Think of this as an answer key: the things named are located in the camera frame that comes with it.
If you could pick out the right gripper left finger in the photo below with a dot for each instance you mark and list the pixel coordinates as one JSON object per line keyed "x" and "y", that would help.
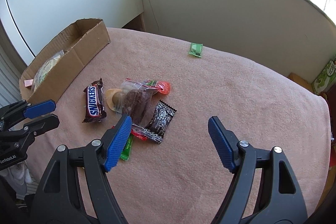
{"x": 58, "y": 198}

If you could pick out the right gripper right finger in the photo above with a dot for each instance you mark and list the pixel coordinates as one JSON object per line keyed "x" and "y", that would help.
{"x": 279, "y": 198}

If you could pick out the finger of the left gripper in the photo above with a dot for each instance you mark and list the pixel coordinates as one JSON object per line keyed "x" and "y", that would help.
{"x": 39, "y": 126}
{"x": 39, "y": 109}

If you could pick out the white cloth glove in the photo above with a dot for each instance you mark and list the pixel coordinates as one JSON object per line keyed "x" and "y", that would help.
{"x": 18, "y": 177}

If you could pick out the cracker pack in box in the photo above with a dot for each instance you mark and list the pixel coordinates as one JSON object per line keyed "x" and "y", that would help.
{"x": 45, "y": 68}

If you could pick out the green snack packet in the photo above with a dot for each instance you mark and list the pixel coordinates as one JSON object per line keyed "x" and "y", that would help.
{"x": 127, "y": 148}

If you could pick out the upper Snickers bar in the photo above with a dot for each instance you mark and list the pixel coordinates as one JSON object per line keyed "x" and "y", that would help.
{"x": 94, "y": 103}

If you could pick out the round brown candy pack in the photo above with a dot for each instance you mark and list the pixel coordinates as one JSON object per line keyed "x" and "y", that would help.
{"x": 114, "y": 99}

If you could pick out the pink blanket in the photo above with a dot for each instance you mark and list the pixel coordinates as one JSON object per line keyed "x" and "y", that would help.
{"x": 182, "y": 180}

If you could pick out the black white snack packet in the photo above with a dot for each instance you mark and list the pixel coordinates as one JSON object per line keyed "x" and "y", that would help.
{"x": 156, "y": 128}

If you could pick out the clear bag brown snack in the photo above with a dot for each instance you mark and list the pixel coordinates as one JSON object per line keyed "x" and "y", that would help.
{"x": 136, "y": 99}

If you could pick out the green cardboard box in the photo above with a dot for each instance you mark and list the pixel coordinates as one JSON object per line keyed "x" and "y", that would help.
{"x": 325, "y": 78}

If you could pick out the orange red snack packet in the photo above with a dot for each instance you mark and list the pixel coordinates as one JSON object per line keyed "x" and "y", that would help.
{"x": 156, "y": 86}

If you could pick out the far green candy packet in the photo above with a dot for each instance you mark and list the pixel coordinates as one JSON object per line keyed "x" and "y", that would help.
{"x": 196, "y": 50}

